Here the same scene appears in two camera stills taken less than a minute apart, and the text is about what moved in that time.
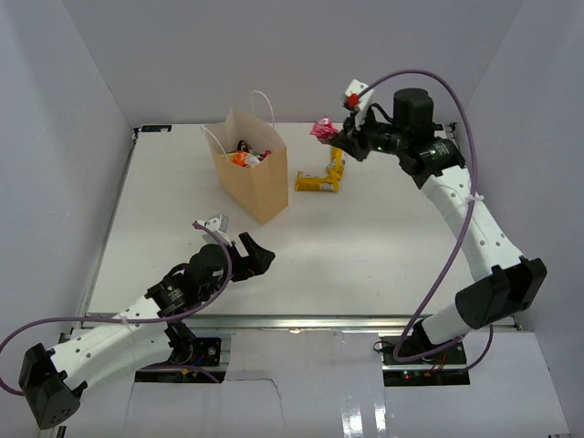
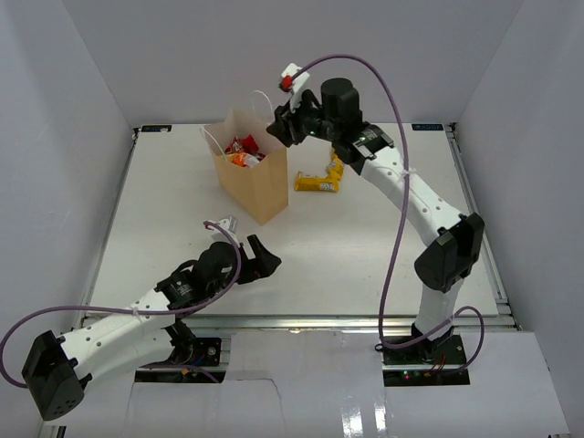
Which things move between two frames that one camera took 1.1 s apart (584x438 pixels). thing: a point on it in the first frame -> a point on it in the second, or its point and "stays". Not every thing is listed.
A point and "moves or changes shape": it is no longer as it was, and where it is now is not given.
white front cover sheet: [301, 383] stays
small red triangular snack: [324, 129] moves or changes shape
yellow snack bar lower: [324, 184] stays
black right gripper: [345, 140] -> [292, 120]
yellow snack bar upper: [337, 168] stays
